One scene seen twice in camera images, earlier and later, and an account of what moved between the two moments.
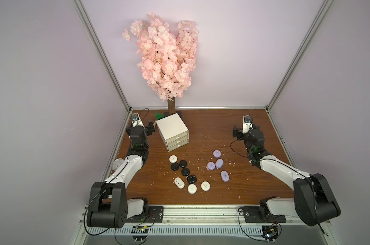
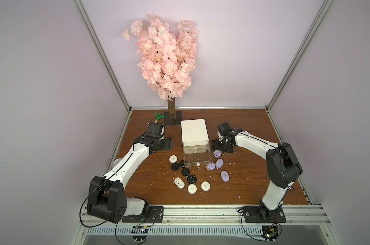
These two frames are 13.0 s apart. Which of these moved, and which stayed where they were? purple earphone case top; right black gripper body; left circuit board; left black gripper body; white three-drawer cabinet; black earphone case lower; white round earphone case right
Moved: white three-drawer cabinet; right black gripper body; left black gripper body
Stayed: white round earphone case right; purple earphone case top; left circuit board; black earphone case lower
